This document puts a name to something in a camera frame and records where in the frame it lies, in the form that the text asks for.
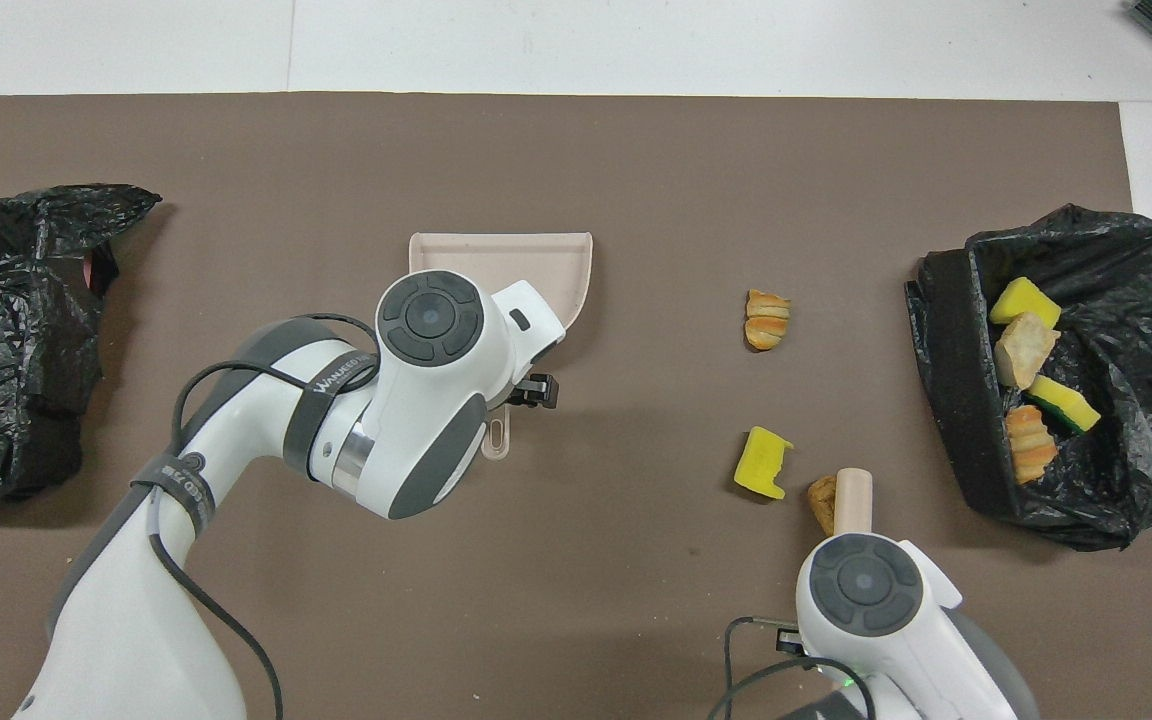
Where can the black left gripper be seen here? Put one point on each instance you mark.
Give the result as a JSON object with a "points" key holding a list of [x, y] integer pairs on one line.
{"points": [[546, 392]]}

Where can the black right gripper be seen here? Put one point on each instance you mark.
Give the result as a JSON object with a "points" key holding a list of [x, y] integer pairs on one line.
{"points": [[789, 640]]}

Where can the beige plastic dustpan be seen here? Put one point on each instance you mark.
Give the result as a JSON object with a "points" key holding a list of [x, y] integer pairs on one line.
{"points": [[496, 260]]}

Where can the brown oval bread roll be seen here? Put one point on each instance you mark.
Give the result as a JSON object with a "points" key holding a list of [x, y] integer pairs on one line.
{"points": [[821, 500]]}

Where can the beige hand brush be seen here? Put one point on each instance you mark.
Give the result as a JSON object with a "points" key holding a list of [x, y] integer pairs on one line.
{"points": [[854, 500]]}

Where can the notched yellow sponge piece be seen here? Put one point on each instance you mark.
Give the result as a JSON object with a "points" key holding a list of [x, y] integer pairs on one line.
{"points": [[761, 462]]}

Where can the short striped croissant piece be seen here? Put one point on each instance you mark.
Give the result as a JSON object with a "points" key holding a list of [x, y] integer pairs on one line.
{"points": [[766, 322]]}

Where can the long ridged croissant piece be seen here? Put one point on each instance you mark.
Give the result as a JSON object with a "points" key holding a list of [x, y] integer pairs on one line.
{"points": [[1031, 445]]}

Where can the small yellow green sponge piece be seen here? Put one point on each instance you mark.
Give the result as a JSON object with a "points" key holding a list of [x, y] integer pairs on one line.
{"points": [[1061, 400]]}

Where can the pale crusty bread chunk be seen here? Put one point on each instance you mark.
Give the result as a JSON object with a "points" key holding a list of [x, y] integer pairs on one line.
{"points": [[1024, 350]]}

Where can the large yellow sponge piece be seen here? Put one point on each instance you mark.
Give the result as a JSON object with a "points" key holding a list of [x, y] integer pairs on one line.
{"points": [[1024, 300]]}

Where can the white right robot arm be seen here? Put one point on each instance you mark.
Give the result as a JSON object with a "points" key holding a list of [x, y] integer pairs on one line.
{"points": [[936, 640]]}

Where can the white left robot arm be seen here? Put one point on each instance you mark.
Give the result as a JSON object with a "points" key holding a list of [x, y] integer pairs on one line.
{"points": [[416, 420]]}

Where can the brown table mat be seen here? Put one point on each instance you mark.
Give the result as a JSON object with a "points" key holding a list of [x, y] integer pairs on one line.
{"points": [[736, 150]]}

